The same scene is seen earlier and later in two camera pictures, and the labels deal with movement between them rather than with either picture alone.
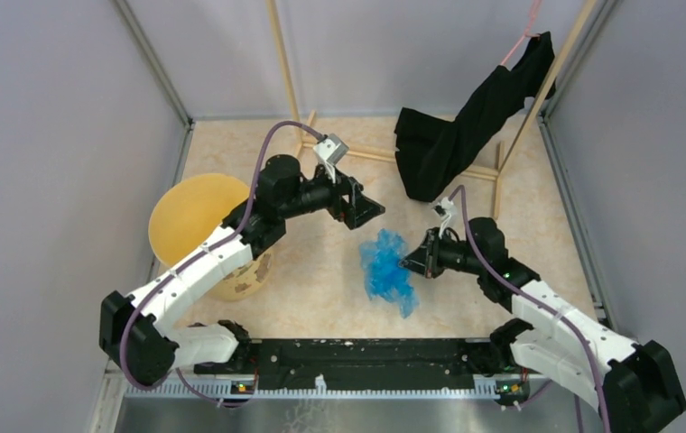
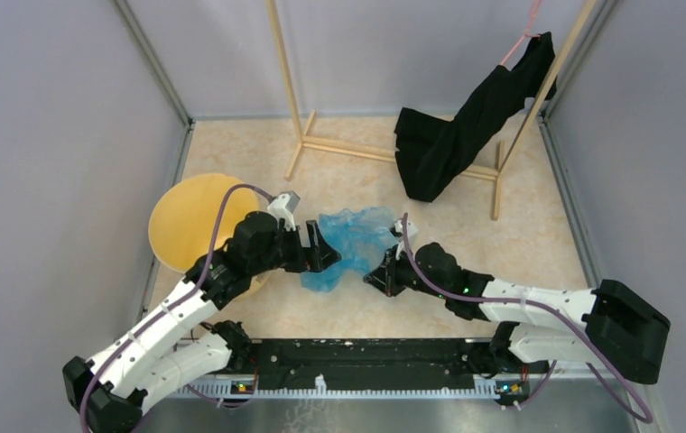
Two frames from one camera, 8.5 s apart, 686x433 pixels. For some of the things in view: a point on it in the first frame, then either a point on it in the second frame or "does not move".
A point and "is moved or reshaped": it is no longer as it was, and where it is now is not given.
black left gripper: (356, 208) to (319, 255)
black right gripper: (425, 259) to (385, 279)
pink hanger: (534, 9) does not move
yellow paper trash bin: (186, 211) does not move
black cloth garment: (432, 150) does not move
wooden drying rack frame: (490, 173) does not move
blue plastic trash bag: (384, 278) is moved or reshaped
